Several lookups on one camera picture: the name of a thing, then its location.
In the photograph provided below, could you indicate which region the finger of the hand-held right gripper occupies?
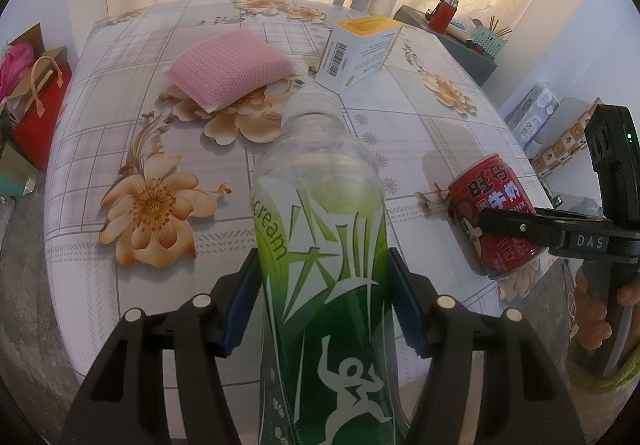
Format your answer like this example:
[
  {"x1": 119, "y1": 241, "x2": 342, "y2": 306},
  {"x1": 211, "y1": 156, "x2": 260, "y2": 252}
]
[{"x1": 477, "y1": 209, "x2": 567, "y2": 254}]

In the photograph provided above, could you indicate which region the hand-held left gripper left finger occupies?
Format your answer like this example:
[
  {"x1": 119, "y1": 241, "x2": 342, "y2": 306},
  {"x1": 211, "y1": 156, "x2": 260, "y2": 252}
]
[{"x1": 59, "y1": 255, "x2": 262, "y2": 445}]

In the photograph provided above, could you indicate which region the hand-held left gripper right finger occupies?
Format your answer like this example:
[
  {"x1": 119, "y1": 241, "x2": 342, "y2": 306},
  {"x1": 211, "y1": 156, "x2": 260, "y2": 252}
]
[{"x1": 387, "y1": 247, "x2": 586, "y2": 445}]

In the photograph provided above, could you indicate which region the red drink can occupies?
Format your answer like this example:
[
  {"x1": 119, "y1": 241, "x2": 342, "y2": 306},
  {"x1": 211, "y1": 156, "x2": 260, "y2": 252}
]
[{"x1": 446, "y1": 153, "x2": 550, "y2": 280}]

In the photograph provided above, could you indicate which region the green plastic bottle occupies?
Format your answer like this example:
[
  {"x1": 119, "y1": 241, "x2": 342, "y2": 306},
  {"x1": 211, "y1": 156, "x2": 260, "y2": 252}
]
[{"x1": 248, "y1": 87, "x2": 401, "y2": 445}]

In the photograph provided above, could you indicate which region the white and yellow carton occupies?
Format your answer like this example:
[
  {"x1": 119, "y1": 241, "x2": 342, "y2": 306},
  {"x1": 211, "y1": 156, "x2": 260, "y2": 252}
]
[{"x1": 315, "y1": 16, "x2": 404, "y2": 94}]

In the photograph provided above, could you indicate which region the pink sponge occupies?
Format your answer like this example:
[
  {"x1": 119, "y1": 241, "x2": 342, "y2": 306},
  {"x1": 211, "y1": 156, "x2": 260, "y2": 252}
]
[{"x1": 165, "y1": 29, "x2": 297, "y2": 114}]

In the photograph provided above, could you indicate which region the person's right hand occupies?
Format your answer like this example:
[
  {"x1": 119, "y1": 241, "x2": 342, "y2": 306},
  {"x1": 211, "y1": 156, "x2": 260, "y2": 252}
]
[{"x1": 574, "y1": 270, "x2": 640, "y2": 362}]

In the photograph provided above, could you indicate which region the patterned paper roll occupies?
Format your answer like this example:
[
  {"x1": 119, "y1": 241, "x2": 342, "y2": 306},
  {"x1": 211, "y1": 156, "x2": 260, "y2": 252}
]
[{"x1": 531, "y1": 97, "x2": 604, "y2": 182}]

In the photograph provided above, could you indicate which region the pack of tissue rolls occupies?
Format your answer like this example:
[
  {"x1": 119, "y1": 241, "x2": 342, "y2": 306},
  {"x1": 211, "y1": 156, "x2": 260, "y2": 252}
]
[{"x1": 505, "y1": 82, "x2": 560, "y2": 148}]

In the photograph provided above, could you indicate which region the floral tablecloth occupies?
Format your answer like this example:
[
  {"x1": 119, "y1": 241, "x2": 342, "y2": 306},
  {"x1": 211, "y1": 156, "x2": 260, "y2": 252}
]
[{"x1": 42, "y1": 0, "x2": 557, "y2": 393}]

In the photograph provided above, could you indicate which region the grey cabinet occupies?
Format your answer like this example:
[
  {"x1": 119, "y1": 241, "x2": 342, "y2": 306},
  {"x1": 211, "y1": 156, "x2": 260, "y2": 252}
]
[{"x1": 392, "y1": 5, "x2": 501, "y2": 88}]

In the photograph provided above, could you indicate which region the teal perforated holder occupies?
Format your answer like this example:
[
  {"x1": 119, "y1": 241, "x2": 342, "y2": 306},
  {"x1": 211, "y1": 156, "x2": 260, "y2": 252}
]
[{"x1": 471, "y1": 22, "x2": 510, "y2": 60}]

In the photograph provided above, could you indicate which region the red thermos flask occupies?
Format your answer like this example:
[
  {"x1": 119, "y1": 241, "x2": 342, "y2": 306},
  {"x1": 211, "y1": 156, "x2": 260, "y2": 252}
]
[{"x1": 428, "y1": 0, "x2": 460, "y2": 32}]

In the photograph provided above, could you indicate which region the teal box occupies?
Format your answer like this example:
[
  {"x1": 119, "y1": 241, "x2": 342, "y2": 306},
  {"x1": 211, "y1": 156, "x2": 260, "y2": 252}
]
[{"x1": 0, "y1": 144, "x2": 40, "y2": 197}]

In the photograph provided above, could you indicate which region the red gift bag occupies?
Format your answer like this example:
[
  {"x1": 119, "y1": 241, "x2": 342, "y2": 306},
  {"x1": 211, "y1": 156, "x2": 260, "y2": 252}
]
[{"x1": 10, "y1": 47, "x2": 74, "y2": 172}]

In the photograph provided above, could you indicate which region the pink plastic bag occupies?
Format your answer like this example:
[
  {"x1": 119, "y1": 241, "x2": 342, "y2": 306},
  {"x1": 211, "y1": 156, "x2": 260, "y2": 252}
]
[{"x1": 0, "y1": 43, "x2": 32, "y2": 102}]

